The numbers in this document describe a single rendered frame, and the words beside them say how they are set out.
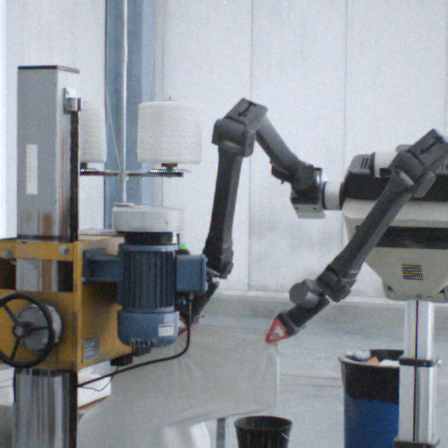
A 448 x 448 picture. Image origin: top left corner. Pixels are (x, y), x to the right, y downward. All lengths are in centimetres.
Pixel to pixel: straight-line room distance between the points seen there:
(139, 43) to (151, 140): 895
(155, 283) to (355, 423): 264
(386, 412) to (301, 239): 631
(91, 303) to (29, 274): 17
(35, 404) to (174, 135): 75
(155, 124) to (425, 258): 95
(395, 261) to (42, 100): 120
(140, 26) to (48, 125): 906
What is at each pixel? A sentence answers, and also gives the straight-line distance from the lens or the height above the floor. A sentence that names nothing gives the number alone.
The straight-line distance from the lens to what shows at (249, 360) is 298.
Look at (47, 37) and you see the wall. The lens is 1068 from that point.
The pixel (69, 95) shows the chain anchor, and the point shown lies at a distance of 270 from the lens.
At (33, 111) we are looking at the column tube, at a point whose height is 165.
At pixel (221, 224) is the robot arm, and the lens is 290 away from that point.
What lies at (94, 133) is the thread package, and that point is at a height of 161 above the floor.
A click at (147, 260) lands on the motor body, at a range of 263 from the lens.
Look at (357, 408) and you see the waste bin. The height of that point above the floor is 43.
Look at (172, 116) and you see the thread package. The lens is 275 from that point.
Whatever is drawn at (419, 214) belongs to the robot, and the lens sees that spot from 317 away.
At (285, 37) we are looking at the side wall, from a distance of 1138.
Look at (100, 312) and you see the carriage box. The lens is 277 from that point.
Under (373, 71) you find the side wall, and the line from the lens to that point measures 1110.
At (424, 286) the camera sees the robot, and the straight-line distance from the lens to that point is 334.
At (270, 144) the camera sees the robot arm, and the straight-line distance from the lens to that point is 295.
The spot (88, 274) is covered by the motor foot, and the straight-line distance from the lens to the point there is 268.
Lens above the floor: 151
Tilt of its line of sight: 3 degrees down
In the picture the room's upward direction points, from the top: 1 degrees clockwise
